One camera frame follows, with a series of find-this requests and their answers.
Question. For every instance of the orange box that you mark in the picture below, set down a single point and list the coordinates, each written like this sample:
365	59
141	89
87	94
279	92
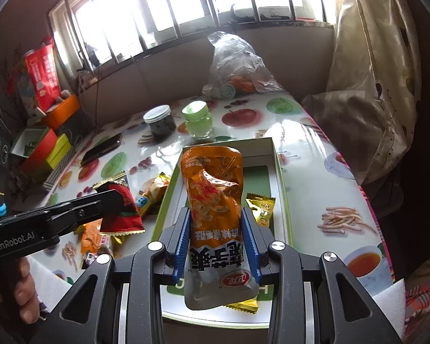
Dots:
62	113

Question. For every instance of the window with metal bars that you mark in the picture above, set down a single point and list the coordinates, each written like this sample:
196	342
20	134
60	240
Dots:
165	7

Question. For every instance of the black smartphone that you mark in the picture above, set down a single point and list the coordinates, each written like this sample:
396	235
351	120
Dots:
102	149

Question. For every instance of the yellow-green box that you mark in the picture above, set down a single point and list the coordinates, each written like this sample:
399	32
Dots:
59	154

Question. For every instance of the colourful paper bag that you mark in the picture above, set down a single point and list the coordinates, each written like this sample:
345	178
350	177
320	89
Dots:
22	82

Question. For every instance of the orange and white snack pouch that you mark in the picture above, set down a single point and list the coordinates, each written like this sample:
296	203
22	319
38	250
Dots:
215	186

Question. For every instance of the red ribbed box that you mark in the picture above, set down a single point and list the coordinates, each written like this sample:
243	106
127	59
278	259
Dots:
39	154

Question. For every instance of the small yellow snack packet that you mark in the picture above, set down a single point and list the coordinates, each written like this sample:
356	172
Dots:
245	306

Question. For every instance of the cream floral curtain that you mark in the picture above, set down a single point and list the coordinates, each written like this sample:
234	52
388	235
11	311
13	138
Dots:
369	79

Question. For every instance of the gold packet with round emblem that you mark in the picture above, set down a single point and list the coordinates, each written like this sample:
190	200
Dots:
263	211

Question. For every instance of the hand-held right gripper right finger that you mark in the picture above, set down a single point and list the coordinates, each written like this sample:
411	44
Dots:
249	245

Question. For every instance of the colourful printed cloth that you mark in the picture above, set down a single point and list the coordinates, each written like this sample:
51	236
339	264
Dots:
424	294

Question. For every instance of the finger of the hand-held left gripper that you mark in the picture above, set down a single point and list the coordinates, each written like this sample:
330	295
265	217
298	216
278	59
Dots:
93	209
93	196

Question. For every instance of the clear jar with white lid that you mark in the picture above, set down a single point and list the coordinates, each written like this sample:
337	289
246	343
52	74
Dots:
160	123

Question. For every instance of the gold snack packet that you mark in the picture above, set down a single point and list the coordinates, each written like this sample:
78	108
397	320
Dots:
117	245

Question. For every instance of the person's left hand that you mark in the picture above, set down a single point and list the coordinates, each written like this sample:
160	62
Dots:
27	290

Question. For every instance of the green glass jar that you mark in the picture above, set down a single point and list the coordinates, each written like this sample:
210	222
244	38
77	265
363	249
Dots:
197	122

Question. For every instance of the white foam sheet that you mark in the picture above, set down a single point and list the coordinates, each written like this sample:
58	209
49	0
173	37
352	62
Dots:
43	270
390	302

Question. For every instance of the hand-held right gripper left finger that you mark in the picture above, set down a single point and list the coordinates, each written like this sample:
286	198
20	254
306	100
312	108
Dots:
182	245

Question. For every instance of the printed food tablecloth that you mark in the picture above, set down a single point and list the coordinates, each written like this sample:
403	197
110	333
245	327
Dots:
308	157

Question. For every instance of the white open box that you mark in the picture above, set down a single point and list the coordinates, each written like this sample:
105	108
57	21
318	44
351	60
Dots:
27	141

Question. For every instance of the long gold snack bar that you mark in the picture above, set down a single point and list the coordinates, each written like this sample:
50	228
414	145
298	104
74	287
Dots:
154	191

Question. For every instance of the orange snack packet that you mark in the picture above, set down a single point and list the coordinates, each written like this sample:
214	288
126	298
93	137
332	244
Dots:
91	238

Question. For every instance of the green cardboard box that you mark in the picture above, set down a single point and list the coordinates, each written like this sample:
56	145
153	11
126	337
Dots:
261	179

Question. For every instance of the red paper bag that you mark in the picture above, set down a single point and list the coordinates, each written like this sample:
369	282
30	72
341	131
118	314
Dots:
43	75

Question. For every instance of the clear plastic bag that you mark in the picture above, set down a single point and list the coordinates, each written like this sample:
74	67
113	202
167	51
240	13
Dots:
236	61

